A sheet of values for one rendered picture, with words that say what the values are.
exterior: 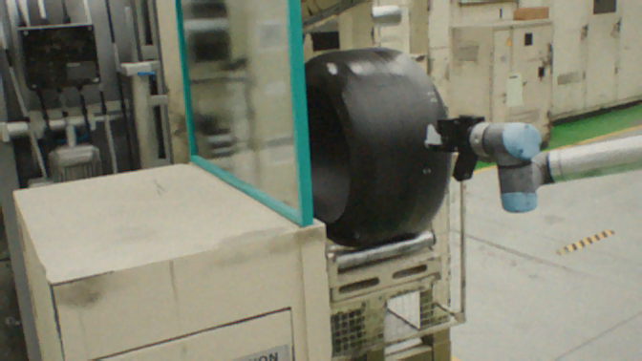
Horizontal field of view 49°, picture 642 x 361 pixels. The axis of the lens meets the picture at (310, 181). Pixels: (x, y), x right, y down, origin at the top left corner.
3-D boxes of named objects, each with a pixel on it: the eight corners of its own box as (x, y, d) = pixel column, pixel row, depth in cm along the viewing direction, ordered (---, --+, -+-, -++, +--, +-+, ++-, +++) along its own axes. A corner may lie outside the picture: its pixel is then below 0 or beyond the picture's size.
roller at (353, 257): (322, 267, 191) (330, 275, 188) (322, 253, 189) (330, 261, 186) (426, 242, 206) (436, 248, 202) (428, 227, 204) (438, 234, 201)
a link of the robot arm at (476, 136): (508, 154, 158) (480, 159, 154) (494, 153, 162) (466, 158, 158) (505, 120, 157) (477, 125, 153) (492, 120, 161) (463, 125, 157)
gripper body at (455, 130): (459, 115, 171) (492, 115, 160) (461, 149, 172) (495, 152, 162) (434, 118, 168) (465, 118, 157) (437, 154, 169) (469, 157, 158)
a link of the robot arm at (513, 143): (518, 167, 145) (513, 127, 143) (483, 163, 155) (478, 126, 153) (546, 159, 148) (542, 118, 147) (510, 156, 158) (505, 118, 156)
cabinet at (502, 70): (491, 164, 639) (492, 25, 607) (444, 156, 685) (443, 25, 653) (553, 148, 689) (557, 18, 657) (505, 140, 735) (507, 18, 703)
